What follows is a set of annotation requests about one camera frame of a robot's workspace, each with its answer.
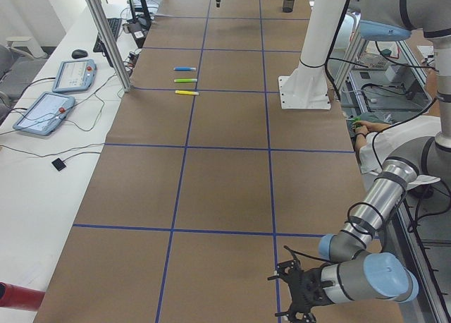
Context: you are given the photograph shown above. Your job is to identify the person in white shirt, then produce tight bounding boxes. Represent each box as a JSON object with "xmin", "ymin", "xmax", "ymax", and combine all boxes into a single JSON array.
[{"xmin": 352, "ymin": 65, "xmax": 445, "ymax": 186}]

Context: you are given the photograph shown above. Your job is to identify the red bottle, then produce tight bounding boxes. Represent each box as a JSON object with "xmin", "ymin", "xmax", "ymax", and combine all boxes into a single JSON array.
[{"xmin": 0, "ymin": 282, "xmax": 45, "ymax": 312}]

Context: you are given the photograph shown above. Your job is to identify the aluminium frame post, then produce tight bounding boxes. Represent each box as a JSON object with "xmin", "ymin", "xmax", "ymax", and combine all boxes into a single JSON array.
[{"xmin": 85, "ymin": 0, "xmax": 131, "ymax": 92}]

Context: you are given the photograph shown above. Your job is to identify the black keyboard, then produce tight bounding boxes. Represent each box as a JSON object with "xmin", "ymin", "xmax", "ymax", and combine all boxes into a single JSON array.
[{"xmin": 92, "ymin": 17, "xmax": 123, "ymax": 54}]

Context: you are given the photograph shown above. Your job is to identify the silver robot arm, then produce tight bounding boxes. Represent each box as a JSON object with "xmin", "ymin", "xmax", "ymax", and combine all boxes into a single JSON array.
[{"xmin": 275, "ymin": 0, "xmax": 450, "ymax": 322}]

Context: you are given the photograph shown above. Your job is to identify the blue highlighter marker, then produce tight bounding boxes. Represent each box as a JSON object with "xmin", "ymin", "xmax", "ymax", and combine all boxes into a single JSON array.
[{"xmin": 173, "ymin": 66, "xmax": 197, "ymax": 72}]

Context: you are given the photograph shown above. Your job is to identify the small black square device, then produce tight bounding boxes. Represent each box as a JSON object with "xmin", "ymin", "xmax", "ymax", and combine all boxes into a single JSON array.
[{"xmin": 51, "ymin": 158, "xmax": 66, "ymax": 171}]

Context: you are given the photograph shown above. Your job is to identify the yellow highlighter marker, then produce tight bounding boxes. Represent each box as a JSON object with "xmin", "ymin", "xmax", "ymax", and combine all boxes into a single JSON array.
[{"xmin": 175, "ymin": 90, "xmax": 199, "ymax": 96}]

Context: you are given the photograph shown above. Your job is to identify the blue teach pendant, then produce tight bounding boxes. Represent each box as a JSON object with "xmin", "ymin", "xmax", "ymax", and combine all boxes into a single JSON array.
[
  {"xmin": 52, "ymin": 59, "xmax": 97, "ymax": 93},
  {"xmin": 13, "ymin": 92, "xmax": 75, "ymax": 136}
]

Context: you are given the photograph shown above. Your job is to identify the right black mesh cup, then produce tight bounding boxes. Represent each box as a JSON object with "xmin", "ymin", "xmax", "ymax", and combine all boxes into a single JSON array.
[{"xmin": 282, "ymin": 0, "xmax": 295, "ymax": 13}]

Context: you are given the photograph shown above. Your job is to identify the upper blue teach pendant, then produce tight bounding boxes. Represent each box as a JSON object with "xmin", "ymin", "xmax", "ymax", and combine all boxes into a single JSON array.
[{"xmin": 52, "ymin": 59, "xmax": 97, "ymax": 93}]

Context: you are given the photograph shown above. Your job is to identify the green highlighter marker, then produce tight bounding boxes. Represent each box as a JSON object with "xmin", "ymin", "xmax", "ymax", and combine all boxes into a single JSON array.
[{"xmin": 173, "ymin": 78, "xmax": 198, "ymax": 83}]

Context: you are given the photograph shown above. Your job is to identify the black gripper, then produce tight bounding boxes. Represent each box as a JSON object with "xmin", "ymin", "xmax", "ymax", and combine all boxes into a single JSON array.
[{"xmin": 267, "ymin": 245, "xmax": 326, "ymax": 322}]

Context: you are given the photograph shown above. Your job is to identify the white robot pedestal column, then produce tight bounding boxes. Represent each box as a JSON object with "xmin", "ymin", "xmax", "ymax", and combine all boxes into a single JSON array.
[{"xmin": 278, "ymin": 0, "xmax": 347, "ymax": 110}]

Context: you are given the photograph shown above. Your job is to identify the lower blue teach pendant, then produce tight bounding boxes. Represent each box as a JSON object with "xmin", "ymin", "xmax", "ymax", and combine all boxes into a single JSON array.
[{"xmin": 13, "ymin": 92, "xmax": 75, "ymax": 136}]

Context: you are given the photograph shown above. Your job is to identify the black computer mouse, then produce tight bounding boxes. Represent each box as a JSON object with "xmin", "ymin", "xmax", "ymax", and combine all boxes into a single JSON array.
[{"xmin": 71, "ymin": 49, "xmax": 88, "ymax": 59}]

